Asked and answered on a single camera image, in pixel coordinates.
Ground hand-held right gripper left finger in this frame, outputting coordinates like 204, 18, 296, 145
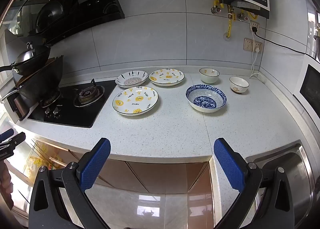
28, 137, 112, 229

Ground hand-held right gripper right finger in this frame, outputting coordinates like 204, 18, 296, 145
213, 137, 294, 229

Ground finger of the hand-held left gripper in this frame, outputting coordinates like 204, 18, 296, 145
0, 129, 15, 143
0, 132, 27, 151

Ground blue patterned bowl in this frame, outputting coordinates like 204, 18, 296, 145
185, 84, 227, 113

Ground large yellow bear plate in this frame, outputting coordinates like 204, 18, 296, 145
112, 86, 159, 116

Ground white bowl with brown rim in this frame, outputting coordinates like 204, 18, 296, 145
229, 76, 250, 95

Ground striped white plate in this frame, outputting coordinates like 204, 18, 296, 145
115, 70, 149, 88

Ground small yellow bear plate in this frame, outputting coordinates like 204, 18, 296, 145
148, 68, 185, 87

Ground person's left hand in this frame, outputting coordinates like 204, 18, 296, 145
0, 162, 13, 196

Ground glass front cabinet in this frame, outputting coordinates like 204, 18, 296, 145
5, 129, 75, 209

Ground dark brown block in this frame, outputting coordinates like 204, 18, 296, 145
7, 94, 30, 121

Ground stove knobs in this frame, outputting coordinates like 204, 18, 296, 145
45, 107, 61, 119

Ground black gas stove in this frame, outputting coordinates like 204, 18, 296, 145
27, 79, 118, 128

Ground gas burner under wok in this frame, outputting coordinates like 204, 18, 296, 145
39, 92, 62, 108

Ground brown cabinet doors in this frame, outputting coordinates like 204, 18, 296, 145
70, 158, 213, 194

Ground large black wok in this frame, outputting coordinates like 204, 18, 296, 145
1, 56, 64, 102

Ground steel sink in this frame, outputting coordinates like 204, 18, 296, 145
245, 140, 317, 219

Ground bare gas burner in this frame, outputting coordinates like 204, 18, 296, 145
73, 79, 105, 107

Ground black wok with lid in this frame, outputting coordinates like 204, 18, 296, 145
0, 42, 52, 76

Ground white bowl with yellow print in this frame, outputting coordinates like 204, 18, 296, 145
199, 68, 220, 84

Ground white microwave oven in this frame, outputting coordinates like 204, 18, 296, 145
294, 56, 320, 130

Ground black range hood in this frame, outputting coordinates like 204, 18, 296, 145
0, 0, 125, 45

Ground double wall outlet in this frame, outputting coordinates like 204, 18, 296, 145
244, 38, 264, 52

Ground black plug and cable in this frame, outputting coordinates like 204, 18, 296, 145
252, 26, 320, 63

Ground yellow gas hose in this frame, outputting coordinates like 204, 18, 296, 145
226, 4, 235, 38

